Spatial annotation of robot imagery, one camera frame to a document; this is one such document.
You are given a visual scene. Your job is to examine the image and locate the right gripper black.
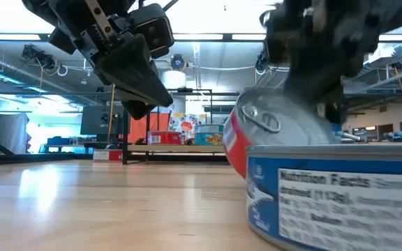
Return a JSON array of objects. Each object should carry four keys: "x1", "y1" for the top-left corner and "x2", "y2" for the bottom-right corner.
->
[{"x1": 263, "y1": 0, "x2": 380, "y2": 126}]

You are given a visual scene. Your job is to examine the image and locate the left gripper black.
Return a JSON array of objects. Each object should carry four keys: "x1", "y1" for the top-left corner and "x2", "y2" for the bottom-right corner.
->
[{"x1": 50, "y1": 0, "x2": 174, "y2": 107}]

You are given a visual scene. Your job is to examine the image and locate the red label seafood can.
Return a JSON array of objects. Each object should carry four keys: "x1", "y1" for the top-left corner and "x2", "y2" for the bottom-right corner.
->
[
  {"x1": 92, "y1": 149, "x2": 124, "y2": 162},
  {"x1": 222, "y1": 87, "x2": 333, "y2": 179},
  {"x1": 147, "y1": 130, "x2": 184, "y2": 146}
]

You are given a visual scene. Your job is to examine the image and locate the blue label tuna can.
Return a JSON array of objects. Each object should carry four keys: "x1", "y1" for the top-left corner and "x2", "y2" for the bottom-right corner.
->
[{"x1": 245, "y1": 144, "x2": 402, "y2": 251}]

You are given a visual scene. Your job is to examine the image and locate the wooden shelf with black frames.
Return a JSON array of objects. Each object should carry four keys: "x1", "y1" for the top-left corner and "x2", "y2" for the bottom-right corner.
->
[{"x1": 121, "y1": 89, "x2": 237, "y2": 165}]

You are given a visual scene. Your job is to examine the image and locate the orange partition panel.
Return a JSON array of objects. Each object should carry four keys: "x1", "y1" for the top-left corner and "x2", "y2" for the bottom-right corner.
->
[{"x1": 130, "y1": 111, "x2": 170, "y2": 144}]

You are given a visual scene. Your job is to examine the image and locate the black computer monitor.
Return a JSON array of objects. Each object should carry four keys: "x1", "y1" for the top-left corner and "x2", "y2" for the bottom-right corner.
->
[{"x1": 80, "y1": 105, "x2": 125, "y2": 136}]

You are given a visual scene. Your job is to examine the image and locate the white cylindrical ceiling fixture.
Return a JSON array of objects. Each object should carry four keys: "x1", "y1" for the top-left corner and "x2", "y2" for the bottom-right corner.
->
[{"x1": 161, "y1": 70, "x2": 187, "y2": 90}]

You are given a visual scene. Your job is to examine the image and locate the round black ceiling device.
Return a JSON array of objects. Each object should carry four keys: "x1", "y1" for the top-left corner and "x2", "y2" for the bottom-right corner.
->
[{"x1": 170, "y1": 54, "x2": 186, "y2": 70}]

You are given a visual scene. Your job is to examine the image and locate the floral patterned cloth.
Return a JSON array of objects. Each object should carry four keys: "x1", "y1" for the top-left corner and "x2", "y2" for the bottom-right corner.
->
[{"x1": 169, "y1": 113, "x2": 205, "y2": 139}]

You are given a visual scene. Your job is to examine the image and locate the grey cloth cover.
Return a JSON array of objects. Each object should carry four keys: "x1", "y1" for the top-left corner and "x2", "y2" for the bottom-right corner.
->
[{"x1": 0, "y1": 111, "x2": 31, "y2": 154}]

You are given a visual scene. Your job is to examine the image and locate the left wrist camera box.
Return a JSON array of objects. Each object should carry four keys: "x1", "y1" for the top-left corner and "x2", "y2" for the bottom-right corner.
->
[{"x1": 128, "y1": 2, "x2": 175, "y2": 59}]

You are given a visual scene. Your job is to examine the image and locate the black ceiling camera cluster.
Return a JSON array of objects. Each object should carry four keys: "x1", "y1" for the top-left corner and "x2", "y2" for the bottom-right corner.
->
[{"x1": 22, "y1": 44, "x2": 57, "y2": 70}]

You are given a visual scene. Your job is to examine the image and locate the black aluminium table frame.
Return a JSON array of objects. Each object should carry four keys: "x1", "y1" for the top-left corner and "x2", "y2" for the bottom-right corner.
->
[{"x1": 0, "y1": 134, "x2": 76, "y2": 167}]

